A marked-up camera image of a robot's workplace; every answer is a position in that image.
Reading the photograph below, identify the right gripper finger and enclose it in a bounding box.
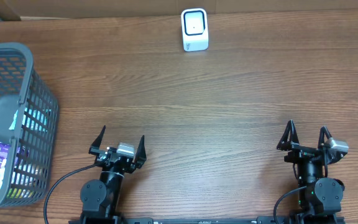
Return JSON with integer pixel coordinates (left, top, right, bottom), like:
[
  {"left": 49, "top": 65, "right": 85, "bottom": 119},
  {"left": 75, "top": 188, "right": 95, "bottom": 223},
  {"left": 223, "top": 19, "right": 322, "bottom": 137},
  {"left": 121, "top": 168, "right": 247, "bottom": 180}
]
[
  {"left": 318, "top": 126, "right": 332, "bottom": 148},
  {"left": 277, "top": 119, "right": 300, "bottom": 151}
]

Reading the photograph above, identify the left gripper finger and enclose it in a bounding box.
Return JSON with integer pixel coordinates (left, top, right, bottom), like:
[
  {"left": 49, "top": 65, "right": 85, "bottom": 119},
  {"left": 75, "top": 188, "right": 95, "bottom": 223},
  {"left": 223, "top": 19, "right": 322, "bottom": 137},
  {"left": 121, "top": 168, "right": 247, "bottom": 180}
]
[
  {"left": 91, "top": 126, "right": 106, "bottom": 149},
  {"left": 134, "top": 135, "right": 147, "bottom": 169}
]

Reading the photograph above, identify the teal wet wipes pack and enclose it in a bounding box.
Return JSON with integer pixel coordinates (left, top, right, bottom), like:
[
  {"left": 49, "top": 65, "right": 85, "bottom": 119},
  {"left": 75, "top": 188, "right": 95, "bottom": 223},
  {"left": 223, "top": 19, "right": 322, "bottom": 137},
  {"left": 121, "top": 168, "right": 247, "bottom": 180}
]
[{"left": 22, "top": 108, "right": 52, "bottom": 132}]

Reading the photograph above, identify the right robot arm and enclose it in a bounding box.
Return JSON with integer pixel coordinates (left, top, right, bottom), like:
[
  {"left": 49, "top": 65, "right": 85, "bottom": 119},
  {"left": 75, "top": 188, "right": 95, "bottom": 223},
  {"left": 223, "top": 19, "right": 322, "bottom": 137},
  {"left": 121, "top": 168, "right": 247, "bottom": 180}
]
[{"left": 273, "top": 120, "right": 349, "bottom": 223}]

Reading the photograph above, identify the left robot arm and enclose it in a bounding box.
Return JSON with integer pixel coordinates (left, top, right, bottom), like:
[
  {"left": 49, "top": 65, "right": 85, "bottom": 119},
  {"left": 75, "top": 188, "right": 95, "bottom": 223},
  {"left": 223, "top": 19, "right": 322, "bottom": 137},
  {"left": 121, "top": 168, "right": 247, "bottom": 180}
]
[{"left": 69, "top": 128, "right": 147, "bottom": 224}]

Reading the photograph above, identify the white barcode scanner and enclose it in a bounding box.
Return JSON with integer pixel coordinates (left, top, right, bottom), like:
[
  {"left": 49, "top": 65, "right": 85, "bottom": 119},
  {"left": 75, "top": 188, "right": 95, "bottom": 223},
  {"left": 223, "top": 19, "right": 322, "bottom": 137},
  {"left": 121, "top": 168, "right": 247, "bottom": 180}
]
[{"left": 181, "top": 8, "right": 209, "bottom": 52}]

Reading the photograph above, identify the grey plastic shopping basket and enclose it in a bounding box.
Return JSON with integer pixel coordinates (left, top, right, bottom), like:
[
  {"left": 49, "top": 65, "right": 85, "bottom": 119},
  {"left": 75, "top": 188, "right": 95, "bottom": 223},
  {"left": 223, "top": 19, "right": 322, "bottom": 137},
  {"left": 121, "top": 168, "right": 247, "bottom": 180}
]
[{"left": 0, "top": 42, "right": 59, "bottom": 207}]

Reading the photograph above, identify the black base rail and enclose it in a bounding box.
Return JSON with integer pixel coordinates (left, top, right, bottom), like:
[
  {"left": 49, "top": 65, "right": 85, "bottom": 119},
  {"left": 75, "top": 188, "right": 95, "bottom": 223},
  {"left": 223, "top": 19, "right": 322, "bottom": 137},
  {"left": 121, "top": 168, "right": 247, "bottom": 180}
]
[{"left": 68, "top": 216, "right": 345, "bottom": 224}]

